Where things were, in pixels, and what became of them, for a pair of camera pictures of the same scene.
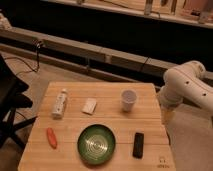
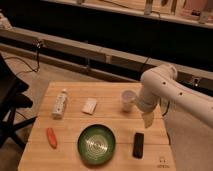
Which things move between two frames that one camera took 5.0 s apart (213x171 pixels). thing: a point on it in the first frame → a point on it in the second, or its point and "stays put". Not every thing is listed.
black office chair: x=12 y=99 stays put
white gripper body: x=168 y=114 → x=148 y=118
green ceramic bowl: x=96 y=144 stays put
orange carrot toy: x=51 y=138 stays put
